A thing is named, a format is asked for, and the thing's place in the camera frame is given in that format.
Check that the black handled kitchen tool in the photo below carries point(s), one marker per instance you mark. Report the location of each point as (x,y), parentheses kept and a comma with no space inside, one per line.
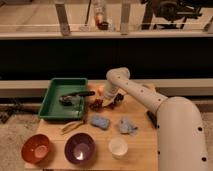
(67,99)

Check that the blue sponge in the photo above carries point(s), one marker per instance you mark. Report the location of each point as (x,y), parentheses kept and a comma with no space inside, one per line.
(100,122)

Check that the green plastic tray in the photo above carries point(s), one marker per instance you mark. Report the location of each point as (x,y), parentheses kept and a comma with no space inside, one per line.
(52,110)

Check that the red bowl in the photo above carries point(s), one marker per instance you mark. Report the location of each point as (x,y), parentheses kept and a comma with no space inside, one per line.
(36,148)

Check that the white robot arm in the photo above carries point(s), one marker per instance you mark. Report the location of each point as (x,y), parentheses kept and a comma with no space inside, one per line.
(181,143)

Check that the yellow banana peel toy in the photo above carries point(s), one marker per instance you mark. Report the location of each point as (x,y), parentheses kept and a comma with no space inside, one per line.
(71,126)

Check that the black rectangular block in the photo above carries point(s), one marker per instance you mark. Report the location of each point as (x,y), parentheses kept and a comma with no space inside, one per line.
(152,118)

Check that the wooden board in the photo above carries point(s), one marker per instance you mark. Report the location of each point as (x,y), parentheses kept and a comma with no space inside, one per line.
(142,146)

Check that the dark red grape bunch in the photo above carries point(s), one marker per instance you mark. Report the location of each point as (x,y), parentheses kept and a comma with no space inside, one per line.
(96,105)

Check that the purple bowl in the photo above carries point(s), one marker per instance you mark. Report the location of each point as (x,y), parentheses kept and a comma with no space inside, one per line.
(80,149)

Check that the crumpled blue cloth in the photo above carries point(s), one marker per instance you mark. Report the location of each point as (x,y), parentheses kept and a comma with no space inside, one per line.
(126,126)

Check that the white paper cup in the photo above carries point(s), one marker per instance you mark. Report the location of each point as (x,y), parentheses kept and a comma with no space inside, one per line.
(118,147)

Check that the black binder clip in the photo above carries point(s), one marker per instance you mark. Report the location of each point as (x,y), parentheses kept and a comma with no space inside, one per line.
(119,98)

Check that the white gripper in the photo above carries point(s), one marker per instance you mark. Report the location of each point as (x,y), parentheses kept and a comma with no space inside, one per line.
(107,102)

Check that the orange fruit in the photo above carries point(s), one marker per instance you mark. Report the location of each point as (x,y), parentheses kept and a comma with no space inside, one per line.
(100,90)

